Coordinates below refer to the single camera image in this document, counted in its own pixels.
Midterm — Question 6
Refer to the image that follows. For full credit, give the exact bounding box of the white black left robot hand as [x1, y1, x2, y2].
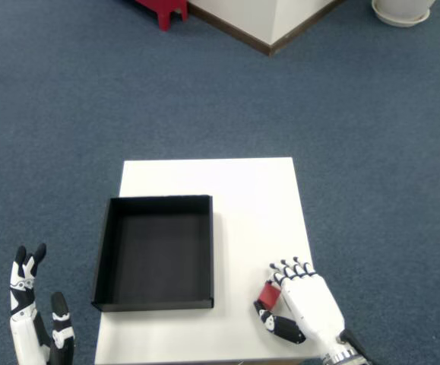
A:
[8, 243, 79, 365]

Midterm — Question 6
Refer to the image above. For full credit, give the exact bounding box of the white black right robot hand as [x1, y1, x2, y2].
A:
[252, 256, 346, 349]

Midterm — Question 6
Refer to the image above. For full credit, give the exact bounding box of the red cube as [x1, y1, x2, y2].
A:
[257, 283, 282, 309]

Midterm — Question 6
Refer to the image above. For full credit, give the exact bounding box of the black open box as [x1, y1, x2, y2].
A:
[90, 194, 215, 312]

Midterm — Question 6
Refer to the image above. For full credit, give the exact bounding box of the white pot saucer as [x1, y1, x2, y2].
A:
[372, 6, 432, 27]

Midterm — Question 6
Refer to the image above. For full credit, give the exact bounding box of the white plant pot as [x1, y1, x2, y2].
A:
[371, 0, 436, 15]

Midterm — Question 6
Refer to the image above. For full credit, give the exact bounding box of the red plastic stool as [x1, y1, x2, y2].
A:
[135, 0, 189, 32]

